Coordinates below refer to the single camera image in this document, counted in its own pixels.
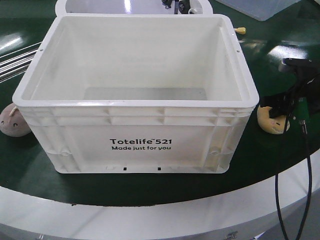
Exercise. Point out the pink round plush toy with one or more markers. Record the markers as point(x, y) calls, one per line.
point(12, 123)

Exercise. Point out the yellow round plush toy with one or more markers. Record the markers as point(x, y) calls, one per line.
point(274, 126)

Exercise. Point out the small yellow toy piece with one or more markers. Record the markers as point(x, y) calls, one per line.
point(240, 30)

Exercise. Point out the black fixtures in hub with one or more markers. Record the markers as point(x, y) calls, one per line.
point(183, 7)

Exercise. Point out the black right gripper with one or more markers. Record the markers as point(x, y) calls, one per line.
point(307, 85)

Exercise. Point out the steel roller rods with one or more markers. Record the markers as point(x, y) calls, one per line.
point(17, 62)

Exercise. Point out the green circuit board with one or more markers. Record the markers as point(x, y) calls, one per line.
point(302, 111)

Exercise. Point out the white outer table rim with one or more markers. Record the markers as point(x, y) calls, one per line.
point(239, 214)

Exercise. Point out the white plastic tote box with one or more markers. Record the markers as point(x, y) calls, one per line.
point(143, 93)

